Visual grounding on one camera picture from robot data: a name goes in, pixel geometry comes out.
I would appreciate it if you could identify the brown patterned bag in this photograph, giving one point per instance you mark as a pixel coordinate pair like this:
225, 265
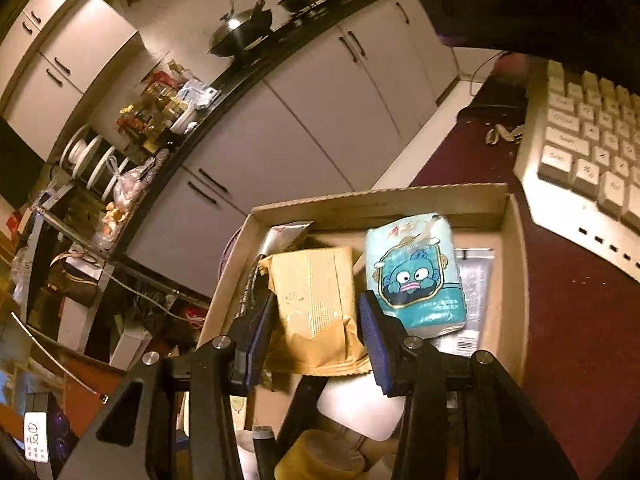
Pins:
75, 280

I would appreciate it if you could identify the black device white label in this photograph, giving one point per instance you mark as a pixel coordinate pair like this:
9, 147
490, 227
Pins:
36, 435

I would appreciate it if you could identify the steel wok with lid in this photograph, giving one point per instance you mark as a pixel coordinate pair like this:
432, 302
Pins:
240, 30

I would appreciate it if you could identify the black computer monitor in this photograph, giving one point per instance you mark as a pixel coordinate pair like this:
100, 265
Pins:
550, 5

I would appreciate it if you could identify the peanut shells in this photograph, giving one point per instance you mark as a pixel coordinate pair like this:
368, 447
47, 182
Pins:
500, 135

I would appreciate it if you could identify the white wall cabinets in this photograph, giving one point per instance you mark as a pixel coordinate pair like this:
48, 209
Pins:
75, 45

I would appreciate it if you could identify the teal cartoon tissue pack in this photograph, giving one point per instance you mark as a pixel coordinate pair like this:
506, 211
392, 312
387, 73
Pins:
415, 270

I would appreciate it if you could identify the golden brown snack packet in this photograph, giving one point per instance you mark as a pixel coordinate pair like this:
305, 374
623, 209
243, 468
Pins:
315, 300

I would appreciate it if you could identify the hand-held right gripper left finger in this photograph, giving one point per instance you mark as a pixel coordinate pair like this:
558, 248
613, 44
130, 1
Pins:
260, 340

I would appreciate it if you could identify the silver foil packet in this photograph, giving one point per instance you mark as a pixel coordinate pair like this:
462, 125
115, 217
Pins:
475, 285

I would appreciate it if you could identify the row of condiment bottles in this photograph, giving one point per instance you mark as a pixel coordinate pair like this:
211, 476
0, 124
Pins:
155, 105

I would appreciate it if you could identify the beige keyboard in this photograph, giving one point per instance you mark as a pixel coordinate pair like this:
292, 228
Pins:
575, 160

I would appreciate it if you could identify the black kitchen countertop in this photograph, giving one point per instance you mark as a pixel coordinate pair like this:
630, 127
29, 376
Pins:
235, 80

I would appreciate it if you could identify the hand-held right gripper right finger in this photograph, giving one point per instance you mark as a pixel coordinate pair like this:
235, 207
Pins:
375, 345

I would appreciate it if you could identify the white kitchen cabinets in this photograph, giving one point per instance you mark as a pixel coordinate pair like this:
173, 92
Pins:
300, 125

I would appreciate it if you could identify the white plastic bag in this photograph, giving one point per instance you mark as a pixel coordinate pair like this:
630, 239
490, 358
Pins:
197, 94

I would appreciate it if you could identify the silver packet red print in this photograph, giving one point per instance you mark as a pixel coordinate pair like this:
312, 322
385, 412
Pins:
285, 237

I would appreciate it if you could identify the cardboard box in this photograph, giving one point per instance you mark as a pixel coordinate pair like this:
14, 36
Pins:
400, 200

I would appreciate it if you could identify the white plates in rack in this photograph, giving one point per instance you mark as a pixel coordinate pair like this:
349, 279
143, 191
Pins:
80, 152

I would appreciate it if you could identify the yellow round jar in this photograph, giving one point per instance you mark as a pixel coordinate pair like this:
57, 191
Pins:
310, 460

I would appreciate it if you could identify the clear bag of food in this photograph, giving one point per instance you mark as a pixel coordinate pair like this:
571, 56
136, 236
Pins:
125, 185

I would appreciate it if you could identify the grey metal rack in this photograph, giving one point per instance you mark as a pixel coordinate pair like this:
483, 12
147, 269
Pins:
35, 270

